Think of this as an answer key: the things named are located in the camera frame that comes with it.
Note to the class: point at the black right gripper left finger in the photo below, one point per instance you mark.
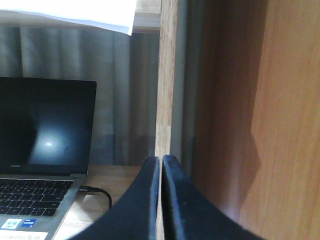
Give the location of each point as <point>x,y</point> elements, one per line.
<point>134,215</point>

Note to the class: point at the white paper sheet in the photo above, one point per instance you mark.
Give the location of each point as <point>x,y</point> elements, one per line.
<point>113,15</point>

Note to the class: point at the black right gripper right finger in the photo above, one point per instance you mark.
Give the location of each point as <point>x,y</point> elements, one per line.
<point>188,215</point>

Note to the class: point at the grey laptop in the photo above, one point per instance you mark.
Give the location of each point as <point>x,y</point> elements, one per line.
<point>45,141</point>

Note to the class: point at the white label right sticker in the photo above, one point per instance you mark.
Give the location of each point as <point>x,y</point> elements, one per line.
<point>22,235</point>

